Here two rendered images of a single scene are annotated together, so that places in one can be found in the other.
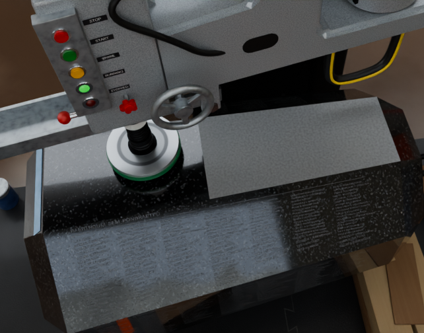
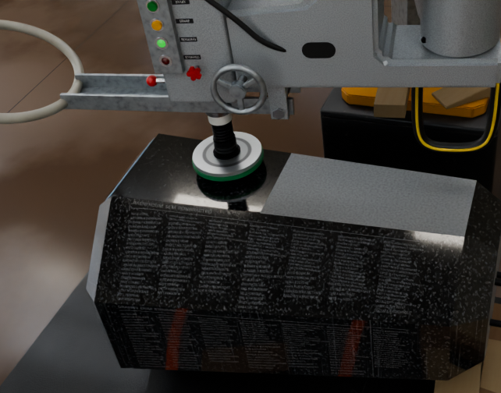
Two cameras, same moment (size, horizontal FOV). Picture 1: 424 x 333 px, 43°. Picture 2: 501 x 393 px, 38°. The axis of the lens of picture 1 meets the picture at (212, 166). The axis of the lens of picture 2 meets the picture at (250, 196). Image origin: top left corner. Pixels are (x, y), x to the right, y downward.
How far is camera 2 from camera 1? 0.96 m
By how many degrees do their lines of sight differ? 27
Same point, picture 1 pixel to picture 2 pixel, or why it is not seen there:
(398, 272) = not seen: outside the picture
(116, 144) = (205, 146)
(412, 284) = not seen: outside the picture
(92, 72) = (168, 29)
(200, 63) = (264, 55)
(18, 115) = (130, 84)
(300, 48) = (360, 69)
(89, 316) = (118, 291)
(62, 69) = (146, 18)
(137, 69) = (207, 41)
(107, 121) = (181, 91)
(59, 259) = (115, 226)
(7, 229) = not seen: hidden behind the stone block
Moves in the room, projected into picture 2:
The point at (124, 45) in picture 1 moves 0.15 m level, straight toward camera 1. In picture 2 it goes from (197, 13) to (181, 43)
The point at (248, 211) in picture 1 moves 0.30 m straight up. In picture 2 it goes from (293, 238) to (281, 151)
